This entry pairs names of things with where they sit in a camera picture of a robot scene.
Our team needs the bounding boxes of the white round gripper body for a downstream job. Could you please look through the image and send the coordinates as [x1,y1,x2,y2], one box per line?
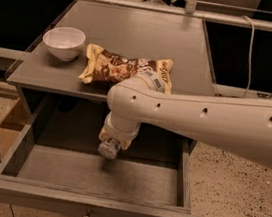
[103,112,141,142]

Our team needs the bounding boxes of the clear plastic water bottle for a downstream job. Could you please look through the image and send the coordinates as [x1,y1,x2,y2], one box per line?
[98,137,122,160]

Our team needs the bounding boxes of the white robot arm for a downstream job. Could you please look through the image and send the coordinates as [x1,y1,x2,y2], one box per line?
[104,71,272,169]

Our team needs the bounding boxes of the open grey top drawer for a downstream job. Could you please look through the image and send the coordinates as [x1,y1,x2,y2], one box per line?
[0,95,200,217]

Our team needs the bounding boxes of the grey cabinet with counter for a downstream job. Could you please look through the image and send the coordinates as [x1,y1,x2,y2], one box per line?
[8,1,214,113]

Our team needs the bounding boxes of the brown yellow snack bag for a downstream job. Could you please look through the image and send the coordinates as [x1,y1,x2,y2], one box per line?
[79,44,174,94]

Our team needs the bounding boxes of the cardboard box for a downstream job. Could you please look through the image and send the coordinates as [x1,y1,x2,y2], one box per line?
[0,99,30,159]

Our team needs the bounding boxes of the white bowl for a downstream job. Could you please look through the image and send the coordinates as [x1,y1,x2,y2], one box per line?
[43,26,86,62]

